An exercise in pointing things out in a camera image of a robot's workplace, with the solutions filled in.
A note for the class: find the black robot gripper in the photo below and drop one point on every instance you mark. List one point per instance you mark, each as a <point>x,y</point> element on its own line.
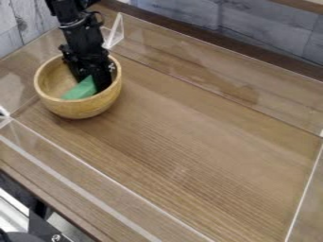
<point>83,52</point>

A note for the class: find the green rectangular block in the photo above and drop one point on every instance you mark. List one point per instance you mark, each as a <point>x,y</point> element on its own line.
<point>83,90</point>

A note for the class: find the wooden bowl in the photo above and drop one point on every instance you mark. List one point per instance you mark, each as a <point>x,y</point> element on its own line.
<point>54,81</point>

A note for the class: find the clear acrylic corner bracket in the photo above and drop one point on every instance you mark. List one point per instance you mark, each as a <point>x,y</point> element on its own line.
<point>114,34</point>

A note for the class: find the clear acrylic barrier wall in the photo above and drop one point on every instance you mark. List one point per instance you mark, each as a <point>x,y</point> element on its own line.
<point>208,155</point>

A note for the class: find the black metal bracket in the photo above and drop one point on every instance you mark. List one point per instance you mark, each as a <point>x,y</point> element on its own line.
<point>42,229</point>

